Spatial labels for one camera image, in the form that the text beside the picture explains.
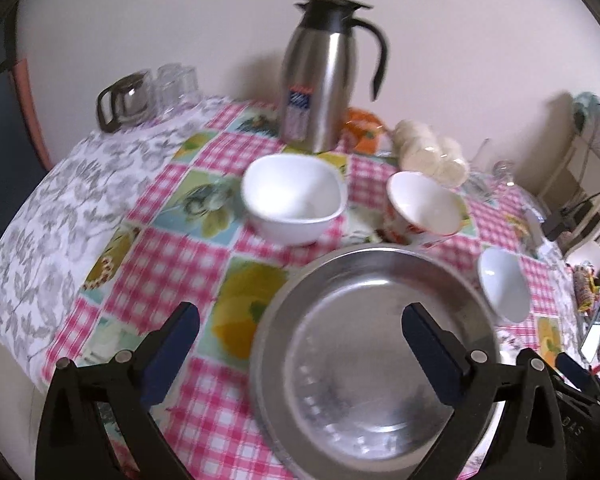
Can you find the white chair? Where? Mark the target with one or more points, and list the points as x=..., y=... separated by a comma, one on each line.
x=592, y=160

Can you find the white bowl with red pattern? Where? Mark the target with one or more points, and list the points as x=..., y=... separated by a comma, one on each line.
x=425, y=207

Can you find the stainless steel plate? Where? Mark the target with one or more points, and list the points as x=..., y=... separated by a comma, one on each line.
x=360, y=305

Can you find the orange snack packet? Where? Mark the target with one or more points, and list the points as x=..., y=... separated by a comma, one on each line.
x=362, y=130

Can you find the white square bowl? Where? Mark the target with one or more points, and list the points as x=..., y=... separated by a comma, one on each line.
x=292, y=200

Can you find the clear glass mug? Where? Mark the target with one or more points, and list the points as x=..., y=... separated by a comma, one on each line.
x=490, y=175

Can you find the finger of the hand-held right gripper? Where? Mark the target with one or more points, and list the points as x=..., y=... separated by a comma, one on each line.
x=576, y=374

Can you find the pink checkered fruit tablecloth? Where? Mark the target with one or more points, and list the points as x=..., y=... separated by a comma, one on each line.
x=180, y=260

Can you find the colourful candy packet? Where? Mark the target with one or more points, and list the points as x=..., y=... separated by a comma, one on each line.
x=585, y=290

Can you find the stainless steel thermos jug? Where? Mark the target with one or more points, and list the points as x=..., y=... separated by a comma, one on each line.
x=325, y=75

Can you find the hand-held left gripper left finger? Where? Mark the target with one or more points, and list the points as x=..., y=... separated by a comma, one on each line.
x=169, y=357

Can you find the small rectangular mirror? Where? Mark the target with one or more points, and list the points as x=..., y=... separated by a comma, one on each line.
x=597, y=330

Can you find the small white bowl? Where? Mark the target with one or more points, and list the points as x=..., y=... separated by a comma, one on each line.
x=502, y=285

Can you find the clear drinking glass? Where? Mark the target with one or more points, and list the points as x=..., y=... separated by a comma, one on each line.
x=189, y=84
x=167, y=87

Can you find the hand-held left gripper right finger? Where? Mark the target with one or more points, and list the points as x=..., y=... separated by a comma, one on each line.
x=431, y=357

